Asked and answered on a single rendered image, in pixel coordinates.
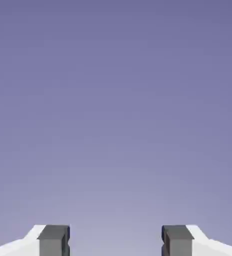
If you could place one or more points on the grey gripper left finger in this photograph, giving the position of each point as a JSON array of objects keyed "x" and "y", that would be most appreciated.
[{"x": 51, "y": 242}]

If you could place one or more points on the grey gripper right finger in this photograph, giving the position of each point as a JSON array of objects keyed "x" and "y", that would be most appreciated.
[{"x": 177, "y": 242}]

